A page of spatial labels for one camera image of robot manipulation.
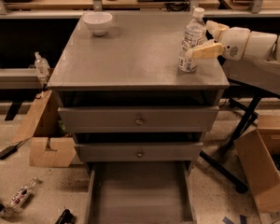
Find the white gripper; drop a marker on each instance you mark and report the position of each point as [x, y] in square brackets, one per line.
[237, 43]

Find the clear plastic water bottle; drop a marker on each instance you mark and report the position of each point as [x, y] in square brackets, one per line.
[194, 35]

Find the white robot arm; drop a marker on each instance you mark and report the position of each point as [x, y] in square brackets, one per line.
[261, 49]

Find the grey drawer cabinet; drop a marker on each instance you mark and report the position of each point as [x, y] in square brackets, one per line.
[135, 65]

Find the grey middle drawer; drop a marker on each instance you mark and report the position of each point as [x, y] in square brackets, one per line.
[138, 151]

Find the grey top drawer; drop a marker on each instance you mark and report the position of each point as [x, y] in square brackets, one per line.
[138, 119]

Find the clear bottle on shelf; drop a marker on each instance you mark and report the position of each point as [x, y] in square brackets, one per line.
[41, 65]

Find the grey open bottom drawer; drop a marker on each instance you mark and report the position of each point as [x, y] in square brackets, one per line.
[152, 192]

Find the plastic bottle on floor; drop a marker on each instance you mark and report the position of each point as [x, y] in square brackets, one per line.
[20, 198]

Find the black folding side table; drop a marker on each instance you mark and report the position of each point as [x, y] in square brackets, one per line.
[247, 77]

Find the white ceramic bowl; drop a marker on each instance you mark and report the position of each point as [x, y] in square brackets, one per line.
[98, 22]

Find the brown cardboard box right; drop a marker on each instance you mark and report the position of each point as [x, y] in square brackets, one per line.
[255, 150]

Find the brown cardboard box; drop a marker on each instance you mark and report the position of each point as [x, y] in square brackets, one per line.
[255, 150]
[49, 147]

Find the brown cardboard box left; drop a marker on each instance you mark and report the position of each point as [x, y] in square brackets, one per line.
[49, 147]

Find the grey low shelf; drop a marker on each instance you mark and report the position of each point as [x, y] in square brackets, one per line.
[21, 79]

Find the black object on floor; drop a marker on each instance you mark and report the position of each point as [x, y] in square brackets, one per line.
[65, 218]

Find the black power adapter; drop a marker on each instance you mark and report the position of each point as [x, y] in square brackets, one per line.
[7, 152]

